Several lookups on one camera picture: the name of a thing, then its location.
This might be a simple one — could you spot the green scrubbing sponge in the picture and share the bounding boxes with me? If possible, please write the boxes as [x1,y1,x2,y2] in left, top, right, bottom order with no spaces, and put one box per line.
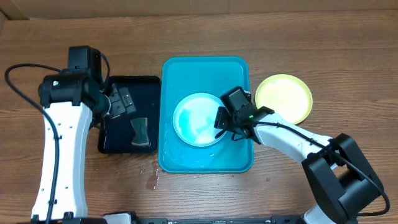
[131,118,149,146]

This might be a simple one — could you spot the light blue plate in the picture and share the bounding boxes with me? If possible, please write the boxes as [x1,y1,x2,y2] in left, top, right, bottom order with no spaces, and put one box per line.
[173,93,224,147]

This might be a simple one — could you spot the yellow plate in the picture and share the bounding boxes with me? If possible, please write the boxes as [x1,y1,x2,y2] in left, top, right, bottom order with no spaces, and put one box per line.
[254,74,313,124]

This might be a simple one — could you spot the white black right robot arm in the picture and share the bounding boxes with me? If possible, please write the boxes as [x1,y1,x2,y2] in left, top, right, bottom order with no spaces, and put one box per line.
[215,86,391,223]

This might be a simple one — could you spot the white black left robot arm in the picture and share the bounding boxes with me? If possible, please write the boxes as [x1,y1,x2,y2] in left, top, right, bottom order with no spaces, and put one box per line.
[30,46,137,223]

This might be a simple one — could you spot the black plastic tray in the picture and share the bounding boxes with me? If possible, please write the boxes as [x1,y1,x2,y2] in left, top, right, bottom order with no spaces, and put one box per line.
[98,76,161,154]

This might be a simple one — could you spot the blue plastic tray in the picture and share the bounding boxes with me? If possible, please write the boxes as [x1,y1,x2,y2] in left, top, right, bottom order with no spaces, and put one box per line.
[158,57,254,173]

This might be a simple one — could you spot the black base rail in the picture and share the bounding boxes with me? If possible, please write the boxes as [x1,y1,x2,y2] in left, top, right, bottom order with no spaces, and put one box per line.
[102,211,358,224]

